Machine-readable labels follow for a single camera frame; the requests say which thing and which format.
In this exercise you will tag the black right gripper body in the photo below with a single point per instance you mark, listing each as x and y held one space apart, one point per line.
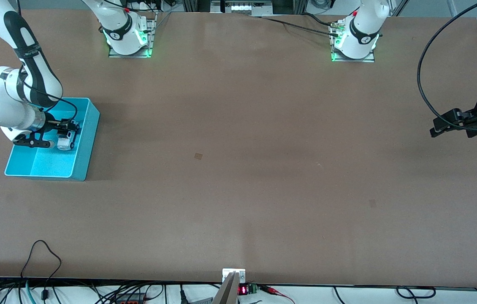
51 123

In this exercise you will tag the white jeep toy car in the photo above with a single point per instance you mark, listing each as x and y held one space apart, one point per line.
64 145

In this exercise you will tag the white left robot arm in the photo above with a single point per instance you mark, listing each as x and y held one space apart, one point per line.
365 29

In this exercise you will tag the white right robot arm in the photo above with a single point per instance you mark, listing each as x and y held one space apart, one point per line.
6 114

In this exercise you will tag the teal plastic bin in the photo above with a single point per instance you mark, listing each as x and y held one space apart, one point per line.
52 162

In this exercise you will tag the red and black box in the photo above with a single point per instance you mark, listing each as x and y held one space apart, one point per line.
131 300

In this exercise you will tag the black power plug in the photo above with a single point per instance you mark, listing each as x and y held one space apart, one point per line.
182 295

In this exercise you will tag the grey metal rack unit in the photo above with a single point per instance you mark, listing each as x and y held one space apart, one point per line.
242 7

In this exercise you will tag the red digit display module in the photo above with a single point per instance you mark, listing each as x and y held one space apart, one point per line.
243 290

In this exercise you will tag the green terminal block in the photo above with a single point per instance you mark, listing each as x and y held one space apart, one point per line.
253 289

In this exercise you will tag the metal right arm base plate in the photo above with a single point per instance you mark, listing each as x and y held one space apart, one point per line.
128 55

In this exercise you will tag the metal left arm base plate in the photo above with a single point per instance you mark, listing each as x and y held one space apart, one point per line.
352 60

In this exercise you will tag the dark aluminium post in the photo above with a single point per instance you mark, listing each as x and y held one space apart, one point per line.
192 5

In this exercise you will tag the white mounting bracket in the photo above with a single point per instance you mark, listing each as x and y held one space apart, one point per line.
226 272

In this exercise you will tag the aluminium camera mount bar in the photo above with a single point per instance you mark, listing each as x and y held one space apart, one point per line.
226 295

